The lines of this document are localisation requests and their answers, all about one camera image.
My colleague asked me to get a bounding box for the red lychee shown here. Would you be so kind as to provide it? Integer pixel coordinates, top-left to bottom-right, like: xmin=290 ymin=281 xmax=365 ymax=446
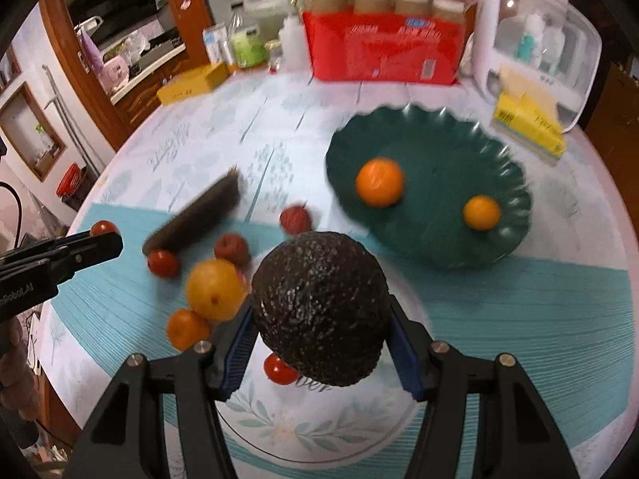
xmin=280 ymin=204 xmax=313 ymax=236
xmin=213 ymin=232 xmax=251 ymax=267

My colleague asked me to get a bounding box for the small glass jar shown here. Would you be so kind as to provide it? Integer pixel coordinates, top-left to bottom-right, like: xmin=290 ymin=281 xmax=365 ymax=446
xmin=264 ymin=39 xmax=284 ymax=73

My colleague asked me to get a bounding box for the red lychee upper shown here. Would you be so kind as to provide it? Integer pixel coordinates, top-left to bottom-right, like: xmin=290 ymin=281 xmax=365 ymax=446
xmin=280 ymin=204 xmax=313 ymax=236

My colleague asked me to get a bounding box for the red cherry tomato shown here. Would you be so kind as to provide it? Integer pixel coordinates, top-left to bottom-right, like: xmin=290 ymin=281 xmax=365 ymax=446
xmin=90 ymin=220 xmax=119 ymax=236
xmin=147 ymin=249 xmax=181 ymax=279

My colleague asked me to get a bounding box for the large orange tangerine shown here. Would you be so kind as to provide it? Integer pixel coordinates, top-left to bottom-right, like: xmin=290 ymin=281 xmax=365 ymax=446
xmin=355 ymin=158 xmax=405 ymax=209

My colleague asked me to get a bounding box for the yellow orange round fruit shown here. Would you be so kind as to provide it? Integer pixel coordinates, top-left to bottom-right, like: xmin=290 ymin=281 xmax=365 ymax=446
xmin=184 ymin=258 xmax=248 ymax=322

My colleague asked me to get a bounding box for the glass bottle green label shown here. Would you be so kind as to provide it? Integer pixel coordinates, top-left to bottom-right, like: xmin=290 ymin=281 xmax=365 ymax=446
xmin=228 ymin=2 xmax=268 ymax=69

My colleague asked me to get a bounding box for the dark avocado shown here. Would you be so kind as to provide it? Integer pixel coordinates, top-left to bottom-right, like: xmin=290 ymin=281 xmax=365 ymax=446
xmin=251 ymin=232 xmax=390 ymax=387

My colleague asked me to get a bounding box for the person's left hand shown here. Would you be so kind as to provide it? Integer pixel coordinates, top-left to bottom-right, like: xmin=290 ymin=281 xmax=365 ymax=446
xmin=0 ymin=318 xmax=40 ymax=421

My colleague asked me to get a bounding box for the small cherry tomato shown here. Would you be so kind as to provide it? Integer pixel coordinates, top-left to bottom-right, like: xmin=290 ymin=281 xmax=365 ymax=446
xmin=263 ymin=354 xmax=300 ymax=386

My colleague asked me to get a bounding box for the dark green scalloped plate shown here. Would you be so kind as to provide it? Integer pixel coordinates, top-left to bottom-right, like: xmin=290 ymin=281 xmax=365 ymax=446
xmin=325 ymin=105 xmax=533 ymax=269

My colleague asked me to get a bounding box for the black cable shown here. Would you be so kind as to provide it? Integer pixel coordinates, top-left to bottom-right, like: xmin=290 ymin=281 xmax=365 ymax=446
xmin=0 ymin=179 xmax=25 ymax=251

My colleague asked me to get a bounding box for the red paper cup package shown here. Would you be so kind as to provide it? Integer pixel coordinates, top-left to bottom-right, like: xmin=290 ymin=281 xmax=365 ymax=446
xmin=302 ymin=0 xmax=478 ymax=85

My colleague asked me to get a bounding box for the white blue carton box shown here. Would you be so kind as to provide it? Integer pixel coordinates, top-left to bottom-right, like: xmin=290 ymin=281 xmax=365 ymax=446
xmin=202 ymin=23 xmax=228 ymax=64

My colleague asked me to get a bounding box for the white tissue dispenser cabinet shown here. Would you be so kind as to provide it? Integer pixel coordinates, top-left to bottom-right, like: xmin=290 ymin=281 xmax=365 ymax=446
xmin=471 ymin=0 xmax=602 ymax=132

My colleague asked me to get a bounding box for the yellow tissue pack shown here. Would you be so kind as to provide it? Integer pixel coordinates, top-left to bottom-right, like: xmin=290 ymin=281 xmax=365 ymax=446
xmin=493 ymin=66 xmax=566 ymax=164

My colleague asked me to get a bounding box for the small orange kumquat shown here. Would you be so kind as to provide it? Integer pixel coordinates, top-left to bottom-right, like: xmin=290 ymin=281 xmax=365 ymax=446
xmin=462 ymin=195 xmax=502 ymax=232

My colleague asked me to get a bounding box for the red lychee lower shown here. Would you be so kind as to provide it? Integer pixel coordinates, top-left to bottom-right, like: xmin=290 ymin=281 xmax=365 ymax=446
xmin=213 ymin=232 xmax=251 ymax=267

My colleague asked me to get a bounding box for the dark overripe banana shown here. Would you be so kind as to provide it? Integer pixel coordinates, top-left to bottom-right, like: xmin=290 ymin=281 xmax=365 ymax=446
xmin=142 ymin=168 xmax=240 ymax=256

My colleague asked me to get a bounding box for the white squeeze bottle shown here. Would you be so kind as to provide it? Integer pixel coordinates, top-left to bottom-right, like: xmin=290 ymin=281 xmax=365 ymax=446
xmin=278 ymin=14 xmax=311 ymax=71

